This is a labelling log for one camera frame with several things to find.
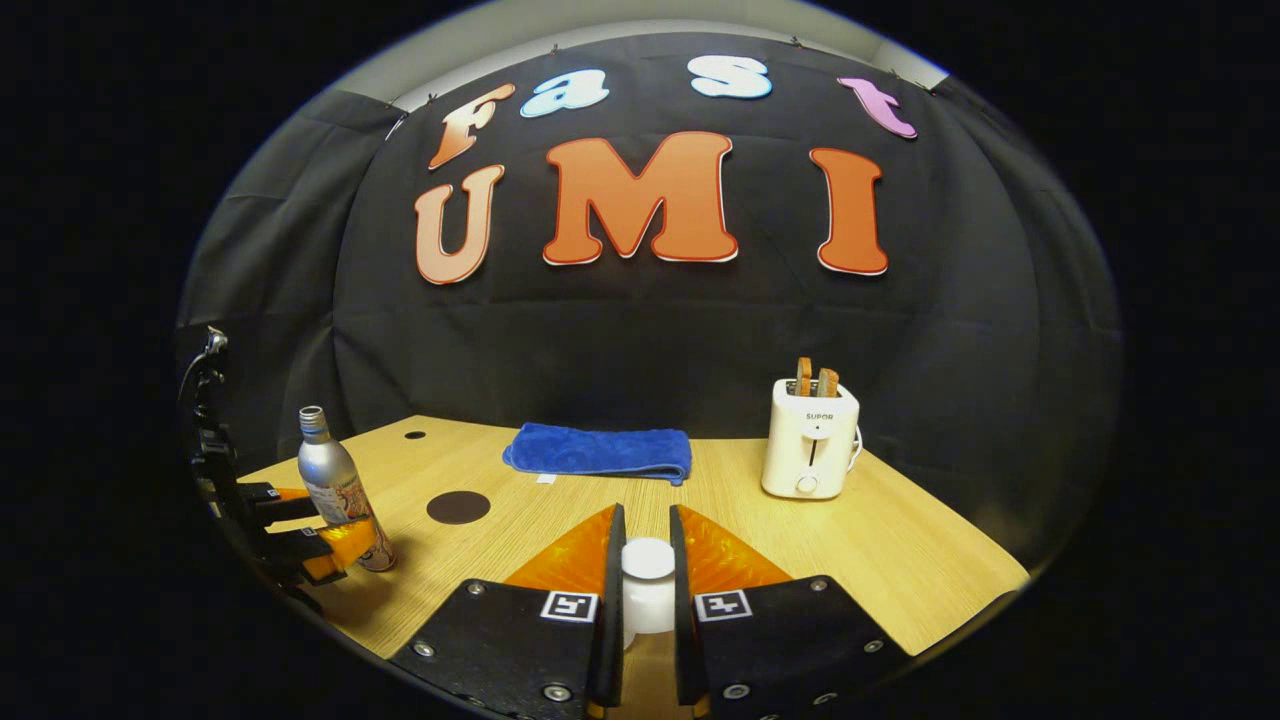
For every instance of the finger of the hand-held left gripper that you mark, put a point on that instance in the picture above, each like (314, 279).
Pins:
(335, 548)
(275, 508)

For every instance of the white toaster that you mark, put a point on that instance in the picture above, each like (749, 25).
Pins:
(810, 450)

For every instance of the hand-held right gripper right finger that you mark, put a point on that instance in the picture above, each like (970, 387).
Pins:
(685, 620)

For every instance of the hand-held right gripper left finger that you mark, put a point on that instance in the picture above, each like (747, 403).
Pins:
(612, 620)

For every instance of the silver water bottle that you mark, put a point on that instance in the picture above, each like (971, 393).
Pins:
(325, 470)

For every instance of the brown toast slice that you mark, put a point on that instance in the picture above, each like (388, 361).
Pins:
(828, 384)
(804, 378)

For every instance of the blue folded towel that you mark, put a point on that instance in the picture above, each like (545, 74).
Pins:
(600, 450)

